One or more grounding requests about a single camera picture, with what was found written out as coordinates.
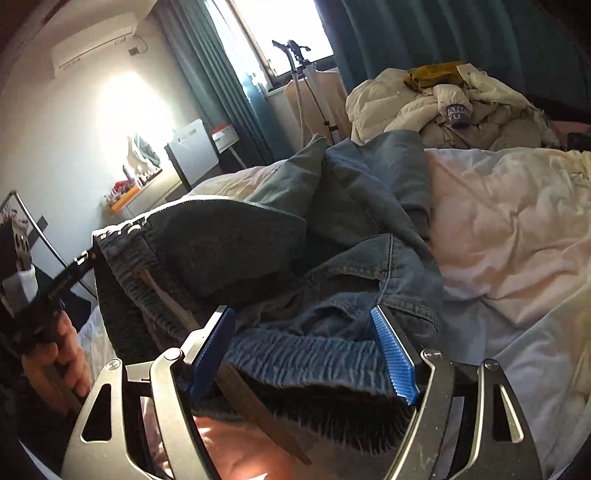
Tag person's left hand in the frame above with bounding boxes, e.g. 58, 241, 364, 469
21, 311, 91, 416

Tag purple knit cuff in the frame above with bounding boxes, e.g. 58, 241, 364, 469
445, 103, 472, 130

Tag pink white duvet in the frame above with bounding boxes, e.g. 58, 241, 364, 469
78, 146, 591, 480

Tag cream puffer jacket pile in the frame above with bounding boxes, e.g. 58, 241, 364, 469
346, 63, 561, 151

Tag white desk with drawers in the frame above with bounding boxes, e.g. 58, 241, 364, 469
107, 169, 187, 220

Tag brown belt strap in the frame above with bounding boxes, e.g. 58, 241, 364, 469
137, 268, 313, 466

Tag beige cardboard box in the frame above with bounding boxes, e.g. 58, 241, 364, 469
283, 69, 352, 149

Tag white air conditioner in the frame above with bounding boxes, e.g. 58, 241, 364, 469
51, 12, 138, 76

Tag curved metal rack pole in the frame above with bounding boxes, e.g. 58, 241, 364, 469
0, 189, 98, 298

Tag mustard yellow garment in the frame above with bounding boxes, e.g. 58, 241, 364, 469
404, 61, 465, 93

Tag tripod stand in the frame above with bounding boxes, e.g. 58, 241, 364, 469
270, 38, 341, 149

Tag teal curtain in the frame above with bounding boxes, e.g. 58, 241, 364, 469
315, 0, 590, 111
153, 1, 294, 167

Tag orange tray with bottles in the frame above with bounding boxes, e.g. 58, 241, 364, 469
105, 180, 140, 213

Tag blue denim jeans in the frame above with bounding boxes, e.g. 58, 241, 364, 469
91, 129, 447, 455

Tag teal curtain right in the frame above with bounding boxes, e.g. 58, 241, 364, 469
315, 0, 590, 111

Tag teal curtain left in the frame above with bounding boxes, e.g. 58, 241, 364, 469
153, 1, 294, 167

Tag dark hanging clothes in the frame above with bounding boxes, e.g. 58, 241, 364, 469
1, 214, 91, 331

